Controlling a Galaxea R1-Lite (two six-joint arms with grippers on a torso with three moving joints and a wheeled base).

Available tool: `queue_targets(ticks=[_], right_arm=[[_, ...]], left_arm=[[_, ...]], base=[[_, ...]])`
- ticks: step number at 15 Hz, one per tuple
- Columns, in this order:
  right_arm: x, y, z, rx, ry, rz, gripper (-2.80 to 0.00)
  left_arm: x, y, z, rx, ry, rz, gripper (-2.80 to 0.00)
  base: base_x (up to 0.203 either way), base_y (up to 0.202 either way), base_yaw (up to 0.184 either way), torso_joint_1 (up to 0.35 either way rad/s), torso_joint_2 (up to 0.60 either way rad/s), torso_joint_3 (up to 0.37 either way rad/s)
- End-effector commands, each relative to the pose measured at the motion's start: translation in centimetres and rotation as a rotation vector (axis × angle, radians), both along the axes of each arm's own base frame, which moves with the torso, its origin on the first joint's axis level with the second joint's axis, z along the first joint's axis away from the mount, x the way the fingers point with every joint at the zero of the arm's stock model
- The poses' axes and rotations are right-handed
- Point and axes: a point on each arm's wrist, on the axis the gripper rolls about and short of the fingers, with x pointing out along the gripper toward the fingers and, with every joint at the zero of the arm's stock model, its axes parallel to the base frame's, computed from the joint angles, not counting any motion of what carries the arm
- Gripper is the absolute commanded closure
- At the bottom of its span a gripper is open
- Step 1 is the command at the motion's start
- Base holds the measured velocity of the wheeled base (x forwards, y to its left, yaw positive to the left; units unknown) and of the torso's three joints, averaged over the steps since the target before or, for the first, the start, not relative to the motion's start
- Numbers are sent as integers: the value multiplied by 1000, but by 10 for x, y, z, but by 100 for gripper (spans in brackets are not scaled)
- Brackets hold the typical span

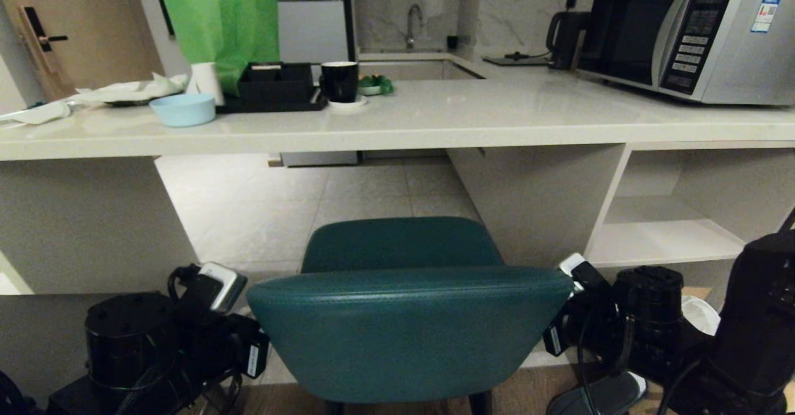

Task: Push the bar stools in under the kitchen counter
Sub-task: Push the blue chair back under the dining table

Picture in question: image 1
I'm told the black cable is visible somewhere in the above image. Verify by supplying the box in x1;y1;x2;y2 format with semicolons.
575;313;634;415
166;264;202;301

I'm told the black electric kettle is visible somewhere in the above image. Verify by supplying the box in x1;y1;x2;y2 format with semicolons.
546;11;591;71

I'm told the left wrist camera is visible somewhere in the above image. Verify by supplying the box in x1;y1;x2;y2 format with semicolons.
186;262;248;314

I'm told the white tissue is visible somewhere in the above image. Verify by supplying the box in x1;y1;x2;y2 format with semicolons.
0;101;73;125

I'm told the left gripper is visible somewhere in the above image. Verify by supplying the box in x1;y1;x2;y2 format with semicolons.
208;313;271;380

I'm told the teal leather bar stool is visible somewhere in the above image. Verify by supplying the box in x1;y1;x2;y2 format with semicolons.
246;216;574;415

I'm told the chrome faucet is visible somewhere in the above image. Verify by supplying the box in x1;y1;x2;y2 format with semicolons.
406;4;425;50

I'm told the white paper cup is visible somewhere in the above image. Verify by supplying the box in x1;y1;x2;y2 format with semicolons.
190;62;225;106

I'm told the black mug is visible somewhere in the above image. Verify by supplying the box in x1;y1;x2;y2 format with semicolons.
319;62;360;103

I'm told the wooden door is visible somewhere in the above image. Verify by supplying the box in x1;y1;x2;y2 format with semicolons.
0;0;165;102

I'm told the crumpled white plastic bag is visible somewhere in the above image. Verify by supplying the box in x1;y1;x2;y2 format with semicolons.
73;72;190;105

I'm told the light blue bowl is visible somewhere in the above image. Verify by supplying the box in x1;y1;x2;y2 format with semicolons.
149;93;217;127

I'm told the black organizer box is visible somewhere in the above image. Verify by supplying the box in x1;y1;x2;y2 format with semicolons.
238;62;316;106

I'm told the white open shelf cabinet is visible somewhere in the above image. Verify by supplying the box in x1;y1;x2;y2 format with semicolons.
584;142;795;269

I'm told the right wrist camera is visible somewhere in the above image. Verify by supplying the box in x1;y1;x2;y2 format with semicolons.
558;253;612;299

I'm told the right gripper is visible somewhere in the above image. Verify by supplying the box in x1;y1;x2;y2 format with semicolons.
543;292;617;366

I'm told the black tray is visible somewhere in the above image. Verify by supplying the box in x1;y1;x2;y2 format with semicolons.
216;89;329;114

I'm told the flat black mat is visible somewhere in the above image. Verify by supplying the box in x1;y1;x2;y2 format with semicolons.
483;51;552;67

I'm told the black door lock handle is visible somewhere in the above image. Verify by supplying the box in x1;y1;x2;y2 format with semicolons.
22;6;69;53

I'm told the green fabric bag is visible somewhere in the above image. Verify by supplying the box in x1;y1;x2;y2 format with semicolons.
152;0;292;97

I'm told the silver microwave oven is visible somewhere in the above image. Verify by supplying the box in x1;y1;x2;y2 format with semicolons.
578;0;795;106

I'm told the dark grey oval pad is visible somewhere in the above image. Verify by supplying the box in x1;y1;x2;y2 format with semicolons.
547;372;647;415

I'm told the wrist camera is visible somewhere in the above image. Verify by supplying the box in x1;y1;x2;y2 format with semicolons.
558;253;612;299
186;262;248;314

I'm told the white refrigerator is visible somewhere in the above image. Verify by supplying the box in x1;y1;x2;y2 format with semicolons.
276;0;357;65

